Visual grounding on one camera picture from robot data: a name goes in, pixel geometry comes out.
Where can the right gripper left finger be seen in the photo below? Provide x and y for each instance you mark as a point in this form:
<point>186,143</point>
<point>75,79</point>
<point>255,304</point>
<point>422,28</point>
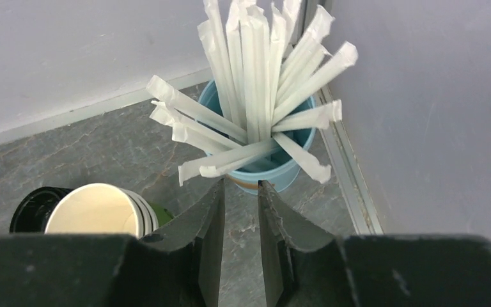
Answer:
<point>178,264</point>

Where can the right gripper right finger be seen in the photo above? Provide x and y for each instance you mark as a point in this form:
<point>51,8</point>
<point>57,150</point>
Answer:
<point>304,265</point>

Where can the blue straw holder can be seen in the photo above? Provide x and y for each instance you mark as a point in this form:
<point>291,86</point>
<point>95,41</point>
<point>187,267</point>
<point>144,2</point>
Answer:
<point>278,168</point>

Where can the stack of paper cups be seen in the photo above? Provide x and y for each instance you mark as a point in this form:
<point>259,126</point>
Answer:
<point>106,209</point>

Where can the stack of black lids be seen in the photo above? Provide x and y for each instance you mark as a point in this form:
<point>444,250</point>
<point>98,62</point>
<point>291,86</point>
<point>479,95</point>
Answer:
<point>33,212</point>

